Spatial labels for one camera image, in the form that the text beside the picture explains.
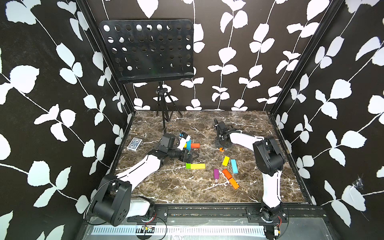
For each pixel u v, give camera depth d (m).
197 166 0.91
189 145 1.01
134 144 0.99
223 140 0.77
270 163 0.54
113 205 0.41
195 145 1.02
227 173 0.88
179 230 0.70
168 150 0.67
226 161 0.93
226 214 0.75
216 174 0.88
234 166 0.90
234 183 0.84
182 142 0.76
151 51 0.69
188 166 0.90
